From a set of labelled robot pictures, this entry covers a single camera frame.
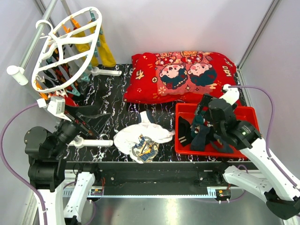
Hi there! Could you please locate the argyle patterned sock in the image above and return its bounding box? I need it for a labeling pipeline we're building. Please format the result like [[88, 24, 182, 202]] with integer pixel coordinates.
[[46, 48, 72, 84]]

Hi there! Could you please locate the red cartoon print pillow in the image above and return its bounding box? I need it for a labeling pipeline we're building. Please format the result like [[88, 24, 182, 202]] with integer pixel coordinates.
[[123, 51, 237, 105]]

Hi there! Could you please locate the red sock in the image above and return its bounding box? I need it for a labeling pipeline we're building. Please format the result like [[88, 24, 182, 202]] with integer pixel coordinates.
[[64, 96, 78, 107]]

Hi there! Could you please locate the red plastic bin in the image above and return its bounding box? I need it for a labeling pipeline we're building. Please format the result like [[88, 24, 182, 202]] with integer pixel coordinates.
[[174, 103, 259, 158]]

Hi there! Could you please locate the teal sock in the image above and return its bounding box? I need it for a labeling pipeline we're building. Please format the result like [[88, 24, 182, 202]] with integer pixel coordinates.
[[191, 114, 205, 134]]

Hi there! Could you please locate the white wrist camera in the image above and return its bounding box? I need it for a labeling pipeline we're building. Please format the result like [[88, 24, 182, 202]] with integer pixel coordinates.
[[37, 96, 71, 121], [220, 84, 240, 105]]

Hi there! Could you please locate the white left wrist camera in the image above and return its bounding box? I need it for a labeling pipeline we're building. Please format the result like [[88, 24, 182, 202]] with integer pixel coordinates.
[[37, 96, 71, 121]]

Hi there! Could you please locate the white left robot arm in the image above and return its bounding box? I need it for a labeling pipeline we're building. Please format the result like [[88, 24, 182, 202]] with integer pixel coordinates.
[[24, 105, 113, 225]]

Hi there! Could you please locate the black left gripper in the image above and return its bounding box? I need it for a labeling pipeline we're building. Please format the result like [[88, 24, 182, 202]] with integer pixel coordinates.
[[51, 103, 112, 155]]

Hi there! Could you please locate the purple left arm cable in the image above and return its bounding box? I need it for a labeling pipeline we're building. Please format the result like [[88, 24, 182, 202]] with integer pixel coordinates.
[[0, 102, 49, 225]]

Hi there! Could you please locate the white printed t-shirt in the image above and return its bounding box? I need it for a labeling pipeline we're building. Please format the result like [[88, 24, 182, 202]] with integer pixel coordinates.
[[113, 111, 175, 164]]

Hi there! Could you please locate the yellow sock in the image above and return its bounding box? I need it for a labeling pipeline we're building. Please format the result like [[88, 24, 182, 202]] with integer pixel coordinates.
[[72, 31, 98, 67], [98, 34, 116, 68]]

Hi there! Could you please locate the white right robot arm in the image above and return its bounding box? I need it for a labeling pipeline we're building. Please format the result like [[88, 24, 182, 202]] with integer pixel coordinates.
[[199, 94, 300, 220]]

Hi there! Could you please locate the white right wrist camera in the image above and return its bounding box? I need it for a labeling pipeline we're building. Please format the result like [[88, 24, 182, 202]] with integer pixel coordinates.
[[220, 84, 240, 105]]

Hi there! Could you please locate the white round sock hanger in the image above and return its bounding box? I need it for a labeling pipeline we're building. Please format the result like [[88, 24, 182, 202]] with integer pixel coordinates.
[[30, 6, 103, 94]]

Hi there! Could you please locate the black striped sock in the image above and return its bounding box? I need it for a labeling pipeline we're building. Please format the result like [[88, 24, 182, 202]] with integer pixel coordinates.
[[178, 116, 193, 147]]

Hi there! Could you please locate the navy blue sock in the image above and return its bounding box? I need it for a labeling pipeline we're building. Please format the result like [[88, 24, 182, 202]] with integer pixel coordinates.
[[210, 135, 233, 154], [190, 127, 210, 152]]

